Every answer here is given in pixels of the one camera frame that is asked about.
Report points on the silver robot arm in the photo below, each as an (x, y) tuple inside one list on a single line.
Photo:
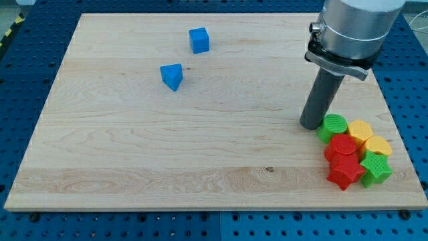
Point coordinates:
[(347, 37)]

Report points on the blue cube block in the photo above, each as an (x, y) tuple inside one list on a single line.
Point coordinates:
[(199, 40)]

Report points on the blue triangular prism block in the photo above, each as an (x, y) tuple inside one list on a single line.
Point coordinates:
[(172, 75)]

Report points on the light wooden board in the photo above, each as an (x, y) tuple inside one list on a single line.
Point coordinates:
[(113, 137)]

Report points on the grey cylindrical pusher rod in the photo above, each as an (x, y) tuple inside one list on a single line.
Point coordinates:
[(322, 94)]

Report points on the green cylinder block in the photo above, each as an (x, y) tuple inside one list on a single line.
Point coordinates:
[(332, 124)]

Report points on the red cylinder block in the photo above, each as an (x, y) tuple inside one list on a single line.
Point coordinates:
[(340, 144)]

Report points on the red star block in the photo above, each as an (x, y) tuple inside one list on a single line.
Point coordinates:
[(345, 170)]

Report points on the yellow hexagon block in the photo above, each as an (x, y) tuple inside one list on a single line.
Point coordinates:
[(360, 131)]

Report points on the yellow heart block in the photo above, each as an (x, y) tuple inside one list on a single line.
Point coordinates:
[(376, 144)]

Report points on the green star block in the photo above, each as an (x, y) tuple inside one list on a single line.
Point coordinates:
[(377, 169)]

